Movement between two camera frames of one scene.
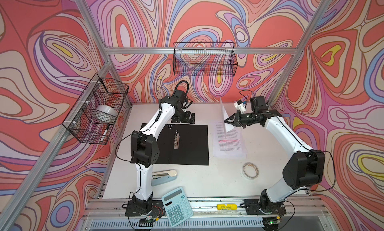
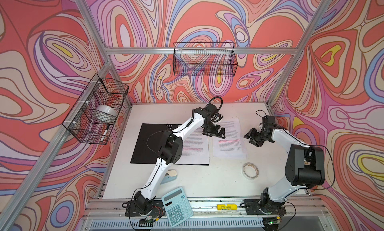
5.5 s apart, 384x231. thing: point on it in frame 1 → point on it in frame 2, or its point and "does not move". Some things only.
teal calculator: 177,206 does not move
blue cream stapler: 161,177 does not move
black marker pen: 104,134 does not move
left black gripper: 187,119 → 213,134
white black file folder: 182,144 does not move
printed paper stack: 229,144 does not move
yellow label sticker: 227,206 does not move
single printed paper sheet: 227,127 → 195,150
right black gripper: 236,121 → 250,133
